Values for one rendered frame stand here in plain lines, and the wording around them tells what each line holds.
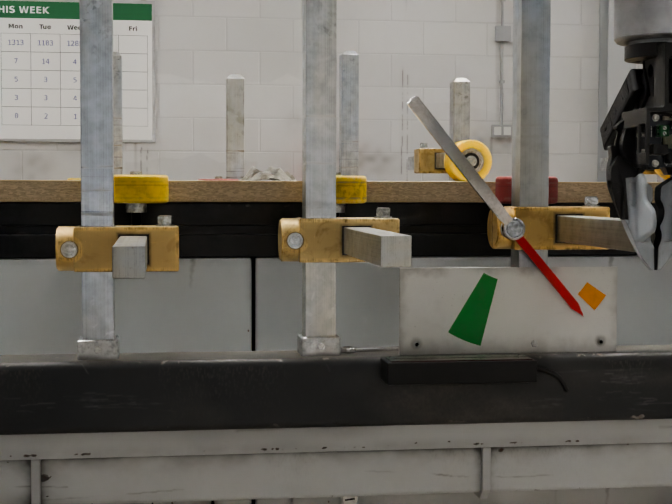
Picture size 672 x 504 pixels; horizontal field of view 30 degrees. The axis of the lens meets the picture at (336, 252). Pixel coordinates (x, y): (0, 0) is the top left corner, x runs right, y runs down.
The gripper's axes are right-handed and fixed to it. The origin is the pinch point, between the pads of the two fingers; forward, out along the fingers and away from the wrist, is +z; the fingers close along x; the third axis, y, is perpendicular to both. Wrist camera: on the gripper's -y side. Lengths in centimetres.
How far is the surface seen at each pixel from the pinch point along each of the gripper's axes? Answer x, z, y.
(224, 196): -39, -6, -46
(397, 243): -24.9, -1.2, -0.6
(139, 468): -50, 25, -28
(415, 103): -19.9, -16.0, -17.7
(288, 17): 33, -138, -734
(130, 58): -72, -108, -732
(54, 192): -61, -7, -46
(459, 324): -13.1, 8.6, -24.9
